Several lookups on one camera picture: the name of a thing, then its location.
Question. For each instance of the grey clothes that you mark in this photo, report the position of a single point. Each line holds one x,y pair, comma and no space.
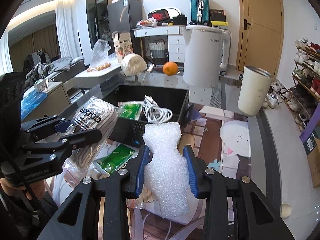
60,63

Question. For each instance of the white paper sheet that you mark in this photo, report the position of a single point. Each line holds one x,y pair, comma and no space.
212,110

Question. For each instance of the brown curtain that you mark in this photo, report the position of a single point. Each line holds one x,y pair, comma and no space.
32,45

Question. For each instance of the bag of white shoelaces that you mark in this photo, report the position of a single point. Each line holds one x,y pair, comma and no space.
97,112

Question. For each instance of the black bag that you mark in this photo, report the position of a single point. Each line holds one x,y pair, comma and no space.
180,20

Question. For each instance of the red black shoe box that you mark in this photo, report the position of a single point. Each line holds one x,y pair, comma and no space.
158,15

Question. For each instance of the grey refrigerator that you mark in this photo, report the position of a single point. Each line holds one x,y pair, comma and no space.
125,22

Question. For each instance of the blue packet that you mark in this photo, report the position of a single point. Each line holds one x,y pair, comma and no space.
31,103

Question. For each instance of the orange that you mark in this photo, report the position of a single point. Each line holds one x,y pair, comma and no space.
170,68

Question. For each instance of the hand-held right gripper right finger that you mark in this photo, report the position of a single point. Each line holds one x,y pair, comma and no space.
191,172

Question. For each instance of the white green object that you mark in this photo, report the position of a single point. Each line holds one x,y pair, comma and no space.
285,209

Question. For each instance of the teal suitcase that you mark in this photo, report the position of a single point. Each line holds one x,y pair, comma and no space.
199,7

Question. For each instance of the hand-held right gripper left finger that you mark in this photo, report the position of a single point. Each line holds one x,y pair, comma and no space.
142,172

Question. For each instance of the group of white sneakers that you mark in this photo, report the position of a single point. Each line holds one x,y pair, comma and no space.
273,96

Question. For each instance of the white tissue box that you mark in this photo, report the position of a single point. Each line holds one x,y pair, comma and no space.
43,85

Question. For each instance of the white foam sheet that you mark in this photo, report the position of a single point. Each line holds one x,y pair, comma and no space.
165,170

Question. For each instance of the metal shoe rack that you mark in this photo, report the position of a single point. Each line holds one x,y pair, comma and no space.
300,80

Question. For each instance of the white dresser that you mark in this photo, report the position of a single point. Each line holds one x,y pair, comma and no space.
176,45

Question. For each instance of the green packet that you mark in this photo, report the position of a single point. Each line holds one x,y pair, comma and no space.
115,158
130,110

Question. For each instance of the white electric kettle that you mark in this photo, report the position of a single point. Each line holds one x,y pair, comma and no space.
202,55

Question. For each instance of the clear plastic food bag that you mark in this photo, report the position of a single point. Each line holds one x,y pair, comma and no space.
98,55

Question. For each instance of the white power strip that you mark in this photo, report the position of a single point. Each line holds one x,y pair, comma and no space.
150,67

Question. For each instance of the person's left hand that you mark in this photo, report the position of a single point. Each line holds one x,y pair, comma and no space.
35,187

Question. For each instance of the bag of fruit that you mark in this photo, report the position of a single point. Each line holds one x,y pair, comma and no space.
146,23

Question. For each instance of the grey sofa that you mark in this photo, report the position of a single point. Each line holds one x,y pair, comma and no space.
78,66

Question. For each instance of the brown cardboard box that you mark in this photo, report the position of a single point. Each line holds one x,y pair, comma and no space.
313,162

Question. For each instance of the woven laundry basket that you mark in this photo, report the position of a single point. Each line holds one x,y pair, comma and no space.
158,51

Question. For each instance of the cardboard fruit carton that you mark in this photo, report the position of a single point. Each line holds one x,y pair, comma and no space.
123,47

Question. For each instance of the dark brown box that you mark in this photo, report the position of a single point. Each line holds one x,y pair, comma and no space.
217,15

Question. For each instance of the beige cabinet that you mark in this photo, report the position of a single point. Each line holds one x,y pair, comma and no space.
57,97

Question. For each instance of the dark wardrobe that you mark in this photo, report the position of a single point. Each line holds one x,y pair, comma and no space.
96,17

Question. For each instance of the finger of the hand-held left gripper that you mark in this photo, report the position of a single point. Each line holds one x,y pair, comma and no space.
62,125
85,136

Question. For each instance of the white side table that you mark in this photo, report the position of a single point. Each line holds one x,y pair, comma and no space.
97,74

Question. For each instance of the wooden door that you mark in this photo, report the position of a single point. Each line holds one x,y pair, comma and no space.
260,25

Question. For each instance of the yellow black box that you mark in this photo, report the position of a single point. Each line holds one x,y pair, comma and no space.
220,24

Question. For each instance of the purple cardboard box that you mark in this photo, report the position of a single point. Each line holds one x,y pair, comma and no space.
310,132

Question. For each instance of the printed desk mat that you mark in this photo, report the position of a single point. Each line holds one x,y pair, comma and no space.
207,135

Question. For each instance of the black cardboard box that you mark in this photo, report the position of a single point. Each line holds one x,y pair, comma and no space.
127,132

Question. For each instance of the white curtain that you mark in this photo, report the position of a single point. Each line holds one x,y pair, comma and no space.
66,30

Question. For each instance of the cream tumbler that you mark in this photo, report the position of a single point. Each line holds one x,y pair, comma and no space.
253,92

